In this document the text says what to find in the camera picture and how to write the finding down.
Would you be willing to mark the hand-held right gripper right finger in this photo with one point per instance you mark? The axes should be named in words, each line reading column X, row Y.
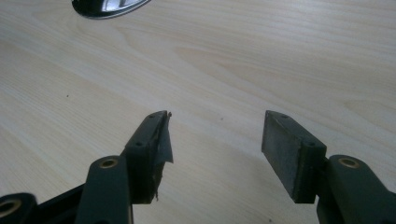
column 299, row 161

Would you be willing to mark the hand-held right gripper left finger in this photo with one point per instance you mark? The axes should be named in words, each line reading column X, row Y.
column 143, row 161

